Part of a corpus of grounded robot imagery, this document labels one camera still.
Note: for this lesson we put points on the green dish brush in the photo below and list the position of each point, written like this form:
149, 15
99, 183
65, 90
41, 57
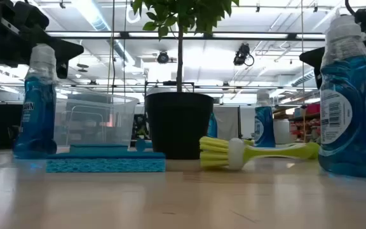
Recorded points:
240, 154
249, 142

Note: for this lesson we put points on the green plant in black pot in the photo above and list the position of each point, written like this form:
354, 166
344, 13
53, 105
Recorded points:
180, 127

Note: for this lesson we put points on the black overhead beam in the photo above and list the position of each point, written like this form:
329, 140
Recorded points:
124, 35

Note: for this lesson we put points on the blue dish soap bottle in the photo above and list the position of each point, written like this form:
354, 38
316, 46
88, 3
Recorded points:
354, 127
213, 127
264, 127
35, 121

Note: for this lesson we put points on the white panel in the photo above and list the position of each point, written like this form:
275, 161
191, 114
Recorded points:
229, 122

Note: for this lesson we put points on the clear plastic bin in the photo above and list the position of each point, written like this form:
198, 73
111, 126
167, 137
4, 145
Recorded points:
100, 121

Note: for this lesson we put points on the dark blue scrub sponge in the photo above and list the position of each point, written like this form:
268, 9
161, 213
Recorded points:
97, 148
106, 163

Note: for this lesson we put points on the small background plant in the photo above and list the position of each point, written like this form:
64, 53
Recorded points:
141, 132

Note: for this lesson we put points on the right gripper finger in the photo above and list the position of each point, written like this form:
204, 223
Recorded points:
313, 57

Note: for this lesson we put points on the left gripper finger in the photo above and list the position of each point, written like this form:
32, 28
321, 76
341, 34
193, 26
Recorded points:
70, 51

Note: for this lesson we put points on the shelf with red bins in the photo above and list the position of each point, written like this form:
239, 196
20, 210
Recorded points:
310, 109

